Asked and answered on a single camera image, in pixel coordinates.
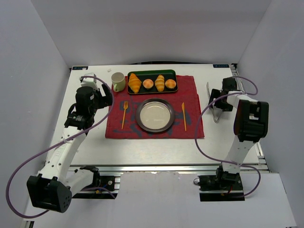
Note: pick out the round bun right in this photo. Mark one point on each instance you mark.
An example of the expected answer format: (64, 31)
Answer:
(170, 84)

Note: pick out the round bun left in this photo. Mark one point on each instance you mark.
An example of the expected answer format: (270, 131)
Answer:
(148, 84)

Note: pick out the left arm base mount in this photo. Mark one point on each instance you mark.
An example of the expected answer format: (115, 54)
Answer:
(89, 183)

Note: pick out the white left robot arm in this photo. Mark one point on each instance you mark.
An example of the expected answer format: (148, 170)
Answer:
(51, 188)

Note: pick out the small striped croissant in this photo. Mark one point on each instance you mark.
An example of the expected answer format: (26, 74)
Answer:
(159, 83)

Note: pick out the red patterned placemat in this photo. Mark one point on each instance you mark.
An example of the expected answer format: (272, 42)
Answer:
(187, 93)

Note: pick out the large striped croissant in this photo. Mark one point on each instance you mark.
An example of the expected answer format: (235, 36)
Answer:
(134, 83)

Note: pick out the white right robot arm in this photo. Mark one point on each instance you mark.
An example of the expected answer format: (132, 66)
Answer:
(250, 125)

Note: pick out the blue label sticker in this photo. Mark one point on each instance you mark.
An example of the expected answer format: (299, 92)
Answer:
(221, 66)
(80, 68)

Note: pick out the dark green serving tray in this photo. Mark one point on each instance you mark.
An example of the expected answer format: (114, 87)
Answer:
(153, 74)

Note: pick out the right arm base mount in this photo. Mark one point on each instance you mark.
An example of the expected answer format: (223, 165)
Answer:
(213, 188)

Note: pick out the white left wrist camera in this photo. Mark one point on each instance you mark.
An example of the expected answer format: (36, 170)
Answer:
(90, 82)

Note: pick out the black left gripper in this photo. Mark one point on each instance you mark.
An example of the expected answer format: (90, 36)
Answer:
(106, 95)

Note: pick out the pale green mug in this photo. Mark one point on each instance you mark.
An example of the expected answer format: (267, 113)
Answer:
(118, 81)

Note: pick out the blue label sticker right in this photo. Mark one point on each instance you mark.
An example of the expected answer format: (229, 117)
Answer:
(221, 66)

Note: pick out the round bun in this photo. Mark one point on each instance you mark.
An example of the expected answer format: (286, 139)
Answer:
(170, 84)
(148, 84)

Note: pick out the orange plastic knife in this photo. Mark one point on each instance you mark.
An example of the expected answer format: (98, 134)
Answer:
(184, 116)

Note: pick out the blue label sticker left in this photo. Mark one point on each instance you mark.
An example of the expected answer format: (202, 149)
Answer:
(80, 68)

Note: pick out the orange plastic fork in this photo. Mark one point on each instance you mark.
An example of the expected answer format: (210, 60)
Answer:
(125, 107)

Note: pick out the metal serving tongs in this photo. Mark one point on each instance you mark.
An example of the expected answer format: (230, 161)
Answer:
(215, 114)

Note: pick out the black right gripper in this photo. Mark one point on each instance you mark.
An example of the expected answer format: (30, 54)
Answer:
(217, 99)

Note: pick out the dark rimmed white plate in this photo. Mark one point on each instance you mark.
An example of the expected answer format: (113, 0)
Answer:
(155, 115)

